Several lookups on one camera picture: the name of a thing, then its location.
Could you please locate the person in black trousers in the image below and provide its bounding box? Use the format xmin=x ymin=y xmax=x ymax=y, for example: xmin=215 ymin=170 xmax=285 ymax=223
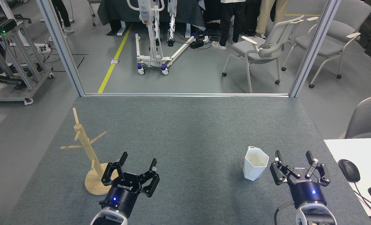
xmin=52 ymin=0 xmax=74 ymax=33

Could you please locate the black mouse cable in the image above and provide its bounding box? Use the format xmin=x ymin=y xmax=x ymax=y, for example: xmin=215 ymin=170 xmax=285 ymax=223
xmin=353 ymin=181 xmax=371 ymax=219

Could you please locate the white desk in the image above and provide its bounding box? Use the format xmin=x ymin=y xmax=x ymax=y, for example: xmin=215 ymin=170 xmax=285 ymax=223
xmin=324 ymin=138 xmax=371 ymax=225

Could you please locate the dark cloth covered table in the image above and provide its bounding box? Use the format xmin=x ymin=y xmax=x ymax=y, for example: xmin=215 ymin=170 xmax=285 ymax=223
xmin=97 ymin=0 xmax=206 ymax=31

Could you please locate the grey shell chair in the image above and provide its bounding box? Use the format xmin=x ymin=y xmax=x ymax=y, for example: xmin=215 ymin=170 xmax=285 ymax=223
xmin=344 ymin=90 xmax=371 ymax=139

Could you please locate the grey padded armchair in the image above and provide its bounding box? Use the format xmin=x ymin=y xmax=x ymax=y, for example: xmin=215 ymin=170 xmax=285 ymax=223
xmin=281 ymin=0 xmax=371 ymax=89

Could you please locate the white faceted cup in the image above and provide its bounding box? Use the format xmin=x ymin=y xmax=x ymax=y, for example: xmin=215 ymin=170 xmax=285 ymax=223
xmin=243 ymin=146 xmax=270 ymax=181

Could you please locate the silver frame post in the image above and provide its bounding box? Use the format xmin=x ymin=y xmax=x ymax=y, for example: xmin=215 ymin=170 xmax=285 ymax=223
xmin=289 ymin=0 xmax=342 ymax=98
xmin=37 ymin=0 xmax=86 ymax=97

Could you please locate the metal frame cart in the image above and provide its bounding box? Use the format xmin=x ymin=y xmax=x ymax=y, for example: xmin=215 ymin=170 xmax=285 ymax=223
xmin=0 ymin=19 xmax=54 ymax=105

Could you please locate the silver frame crossbar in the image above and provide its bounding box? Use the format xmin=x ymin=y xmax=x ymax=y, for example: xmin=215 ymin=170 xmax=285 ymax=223
xmin=84 ymin=93 xmax=291 ymax=97

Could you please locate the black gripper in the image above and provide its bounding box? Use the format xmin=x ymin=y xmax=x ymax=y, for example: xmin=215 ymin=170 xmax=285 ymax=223
xmin=270 ymin=150 xmax=332 ymax=209
xmin=99 ymin=152 xmax=160 ymax=218

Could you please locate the black computer mouse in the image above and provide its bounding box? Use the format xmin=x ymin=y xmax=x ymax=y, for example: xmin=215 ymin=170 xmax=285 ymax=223
xmin=338 ymin=159 xmax=361 ymax=183

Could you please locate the white wheeled stand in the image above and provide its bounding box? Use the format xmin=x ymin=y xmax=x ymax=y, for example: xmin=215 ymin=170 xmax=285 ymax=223
xmin=126 ymin=0 xmax=196 ymax=76

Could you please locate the wooden cup rack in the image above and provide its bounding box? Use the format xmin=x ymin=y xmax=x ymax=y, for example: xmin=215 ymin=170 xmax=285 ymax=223
xmin=60 ymin=108 xmax=121 ymax=195

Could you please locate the person in beige trousers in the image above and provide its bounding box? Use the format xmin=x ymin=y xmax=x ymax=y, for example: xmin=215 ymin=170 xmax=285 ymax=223
xmin=256 ymin=0 xmax=289 ymax=38

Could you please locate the person in dark trousers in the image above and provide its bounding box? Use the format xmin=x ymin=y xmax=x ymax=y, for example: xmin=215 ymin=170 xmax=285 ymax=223
xmin=211 ymin=0 xmax=246 ymax=51

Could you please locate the grey mesh-back chair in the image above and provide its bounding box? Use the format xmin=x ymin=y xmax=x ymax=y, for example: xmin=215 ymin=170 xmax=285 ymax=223
xmin=222 ymin=15 xmax=304 ymax=93

